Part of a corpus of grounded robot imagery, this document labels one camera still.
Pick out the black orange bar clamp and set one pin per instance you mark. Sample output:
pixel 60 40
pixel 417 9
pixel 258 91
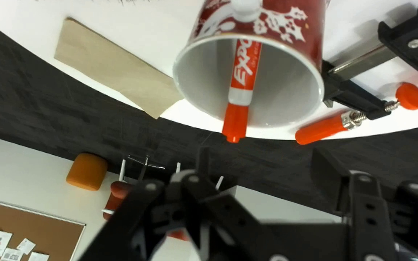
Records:
pixel 355 92

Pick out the cork pin board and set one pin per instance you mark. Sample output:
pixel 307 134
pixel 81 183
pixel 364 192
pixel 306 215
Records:
pixel 36 223

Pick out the brown sandpaper sheet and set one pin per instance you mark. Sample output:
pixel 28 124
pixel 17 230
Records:
pixel 117 70

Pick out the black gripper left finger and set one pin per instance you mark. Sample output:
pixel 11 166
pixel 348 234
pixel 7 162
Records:
pixel 218 227

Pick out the red white marker pen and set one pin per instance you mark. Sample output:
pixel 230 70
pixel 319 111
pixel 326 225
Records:
pixel 242 78

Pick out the orange round pouf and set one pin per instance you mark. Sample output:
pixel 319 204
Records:
pixel 86 172

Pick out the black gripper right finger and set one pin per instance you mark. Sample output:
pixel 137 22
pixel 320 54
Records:
pixel 374 218

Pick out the red white patterned mug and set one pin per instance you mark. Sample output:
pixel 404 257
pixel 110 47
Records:
pixel 287 82

